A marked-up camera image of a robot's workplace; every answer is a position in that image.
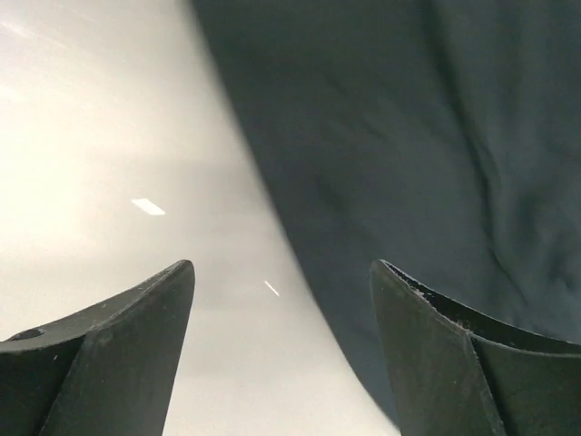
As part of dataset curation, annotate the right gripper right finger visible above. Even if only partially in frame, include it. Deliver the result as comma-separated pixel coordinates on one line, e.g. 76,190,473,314
370,260,580,436

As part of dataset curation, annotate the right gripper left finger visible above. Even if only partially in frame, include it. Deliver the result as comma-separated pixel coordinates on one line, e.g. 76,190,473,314
1,260,195,436

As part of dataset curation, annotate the black t shirt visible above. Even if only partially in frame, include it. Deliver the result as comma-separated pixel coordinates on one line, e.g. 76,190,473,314
191,1,580,417

